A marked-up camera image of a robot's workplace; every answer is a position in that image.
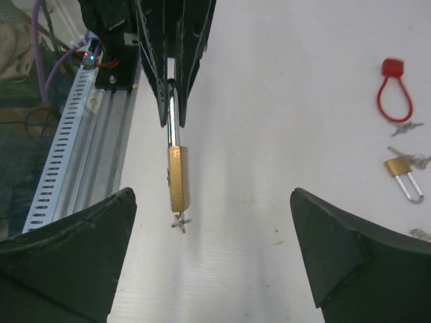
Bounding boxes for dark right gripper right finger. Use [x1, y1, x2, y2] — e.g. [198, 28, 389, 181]
[290, 188, 430, 323]

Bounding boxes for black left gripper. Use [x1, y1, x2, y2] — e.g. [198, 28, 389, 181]
[78, 0, 216, 127]

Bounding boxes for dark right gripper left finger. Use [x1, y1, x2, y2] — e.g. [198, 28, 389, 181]
[1, 188, 137, 322]

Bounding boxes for small brass long-shackle padlock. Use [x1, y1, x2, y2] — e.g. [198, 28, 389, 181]
[384, 146, 430, 205]

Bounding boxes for large brass padlock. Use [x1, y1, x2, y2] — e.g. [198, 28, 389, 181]
[166, 79, 191, 234]

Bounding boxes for silver keys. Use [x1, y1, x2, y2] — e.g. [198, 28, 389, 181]
[391, 121, 424, 137]

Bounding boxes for red thin-cable padlock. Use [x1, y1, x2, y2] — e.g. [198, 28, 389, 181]
[376, 57, 414, 123]

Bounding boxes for key of medium padlock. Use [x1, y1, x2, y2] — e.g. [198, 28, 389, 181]
[409, 228, 431, 242]

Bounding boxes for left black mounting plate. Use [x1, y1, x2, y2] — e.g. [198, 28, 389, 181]
[94, 46, 139, 91]

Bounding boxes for white slotted cable duct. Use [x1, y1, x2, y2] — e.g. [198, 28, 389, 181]
[22, 69, 97, 234]

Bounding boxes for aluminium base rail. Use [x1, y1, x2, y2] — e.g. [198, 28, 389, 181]
[53, 67, 141, 220]

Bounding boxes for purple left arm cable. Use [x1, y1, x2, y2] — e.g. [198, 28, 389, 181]
[32, 0, 102, 102]

